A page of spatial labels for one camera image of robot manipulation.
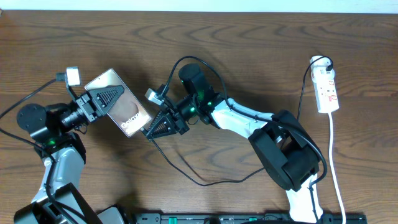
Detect black charging cable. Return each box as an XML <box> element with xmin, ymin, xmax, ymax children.
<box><xmin>139</xmin><ymin>55</ymin><xmax>335</xmax><ymax>187</ymax></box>

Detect Galaxy smartphone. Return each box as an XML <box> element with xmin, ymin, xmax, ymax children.
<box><xmin>85</xmin><ymin>68</ymin><xmax>152</xmax><ymax>138</ymax></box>

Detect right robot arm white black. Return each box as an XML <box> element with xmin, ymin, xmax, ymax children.
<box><xmin>144</xmin><ymin>63</ymin><xmax>324</xmax><ymax>223</ymax></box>

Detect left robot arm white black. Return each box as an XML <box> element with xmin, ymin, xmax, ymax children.
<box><xmin>14</xmin><ymin>85</ymin><xmax>128</xmax><ymax>223</ymax></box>

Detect white power strip, red switches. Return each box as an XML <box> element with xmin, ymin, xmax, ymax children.
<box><xmin>310</xmin><ymin>55</ymin><xmax>339</xmax><ymax>114</ymax></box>

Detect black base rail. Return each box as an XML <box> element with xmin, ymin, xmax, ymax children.
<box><xmin>133</xmin><ymin>212</ymin><xmax>368</xmax><ymax>224</ymax></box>

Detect white power strip cord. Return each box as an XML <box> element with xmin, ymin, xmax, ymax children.
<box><xmin>327</xmin><ymin>112</ymin><xmax>347</xmax><ymax>224</ymax></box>

